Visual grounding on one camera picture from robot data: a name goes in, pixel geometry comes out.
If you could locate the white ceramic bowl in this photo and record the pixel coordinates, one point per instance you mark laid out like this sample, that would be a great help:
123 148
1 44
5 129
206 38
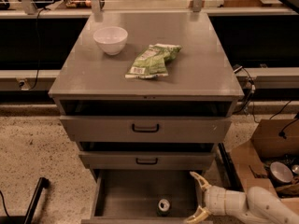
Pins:
111 40

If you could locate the green soda can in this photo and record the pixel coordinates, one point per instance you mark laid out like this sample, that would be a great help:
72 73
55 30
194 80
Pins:
163 208

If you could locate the black stand leg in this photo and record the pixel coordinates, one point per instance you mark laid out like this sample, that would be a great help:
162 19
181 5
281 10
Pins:
43 183

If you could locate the middle grey drawer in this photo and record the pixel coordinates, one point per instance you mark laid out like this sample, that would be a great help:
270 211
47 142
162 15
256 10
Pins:
146 160

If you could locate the brown cardboard box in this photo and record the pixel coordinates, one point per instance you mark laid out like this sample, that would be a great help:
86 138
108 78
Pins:
269 140

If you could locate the black pole beside cabinet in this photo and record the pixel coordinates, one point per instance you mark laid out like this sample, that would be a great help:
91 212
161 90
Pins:
229 167

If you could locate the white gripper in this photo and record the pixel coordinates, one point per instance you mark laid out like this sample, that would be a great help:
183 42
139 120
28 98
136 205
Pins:
215 200

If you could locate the top grey drawer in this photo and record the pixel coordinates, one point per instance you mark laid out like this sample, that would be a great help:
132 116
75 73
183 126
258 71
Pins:
145 129

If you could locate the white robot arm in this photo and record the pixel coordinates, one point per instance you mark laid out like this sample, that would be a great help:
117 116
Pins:
256 206

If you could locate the metal bowl in box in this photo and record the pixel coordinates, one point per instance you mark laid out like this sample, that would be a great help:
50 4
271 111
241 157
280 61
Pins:
280 173

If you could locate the green chip bag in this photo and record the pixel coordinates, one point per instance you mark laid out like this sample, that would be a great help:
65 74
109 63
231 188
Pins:
151 62

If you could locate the grey metal drawer cabinet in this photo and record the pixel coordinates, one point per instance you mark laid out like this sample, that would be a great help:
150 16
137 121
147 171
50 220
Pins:
200 81

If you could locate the bottom grey open drawer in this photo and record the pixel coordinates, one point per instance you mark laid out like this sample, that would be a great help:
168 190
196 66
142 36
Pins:
131 197

